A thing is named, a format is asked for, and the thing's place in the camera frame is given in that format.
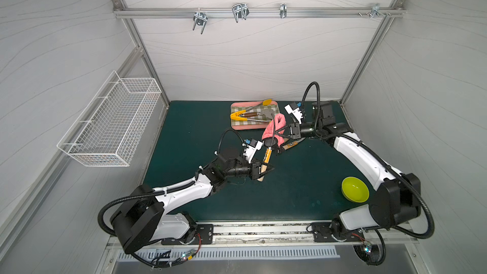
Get pink rag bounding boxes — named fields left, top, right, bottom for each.
left=261, top=114, right=287, bottom=147

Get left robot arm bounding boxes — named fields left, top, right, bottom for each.
left=97, top=150, right=274, bottom=254

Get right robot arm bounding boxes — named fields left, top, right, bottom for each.
left=289, top=123, right=435, bottom=242

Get small metal spatula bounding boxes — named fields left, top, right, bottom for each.
left=242, top=109, right=275, bottom=121

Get yellow tipped metal tongs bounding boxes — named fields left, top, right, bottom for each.
left=230, top=99, right=272, bottom=123

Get pink checkered tray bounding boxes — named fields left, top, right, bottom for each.
left=230, top=100, right=280, bottom=130

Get lime green bowl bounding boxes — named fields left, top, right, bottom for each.
left=341, top=176, right=370, bottom=203

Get white vent strip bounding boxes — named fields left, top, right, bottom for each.
left=137, top=246, right=341, bottom=262

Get metal U-bolt clamp middle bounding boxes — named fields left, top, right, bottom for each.
left=232, top=3, right=249, bottom=23

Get metal u-bolt clamp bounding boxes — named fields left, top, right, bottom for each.
left=192, top=11, right=208, bottom=34
left=232, top=3, right=249, bottom=23

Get metal U-bolt clamp left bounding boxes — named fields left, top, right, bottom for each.
left=192, top=11, right=208, bottom=34

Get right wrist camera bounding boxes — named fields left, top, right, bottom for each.
left=284, top=102, right=304, bottom=124

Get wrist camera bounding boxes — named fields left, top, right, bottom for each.
left=243, top=139, right=263, bottom=163
left=284, top=102, right=304, bottom=124

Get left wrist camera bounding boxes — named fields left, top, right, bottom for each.
left=243, top=139, right=263, bottom=163

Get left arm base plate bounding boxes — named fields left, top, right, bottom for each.
left=161, top=224, right=214, bottom=246

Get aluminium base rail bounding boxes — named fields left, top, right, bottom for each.
left=106, top=218, right=419, bottom=250

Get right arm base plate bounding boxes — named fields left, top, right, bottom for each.
left=306, top=221, right=365, bottom=243

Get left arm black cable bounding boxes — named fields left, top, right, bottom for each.
left=131, top=231, right=202, bottom=269

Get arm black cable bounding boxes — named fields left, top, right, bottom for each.
left=131, top=231, right=202, bottom=269
left=353, top=228, right=387, bottom=266

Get white wire basket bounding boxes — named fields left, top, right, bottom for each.
left=57, top=71, right=161, bottom=167

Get metal bracket with bolts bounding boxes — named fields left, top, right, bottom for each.
left=357, top=4, right=391, bottom=19

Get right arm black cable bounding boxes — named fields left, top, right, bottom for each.
left=353, top=228, right=387, bottom=266

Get aluminium crossbar rail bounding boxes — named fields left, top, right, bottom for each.
left=114, top=6, right=407, bottom=19

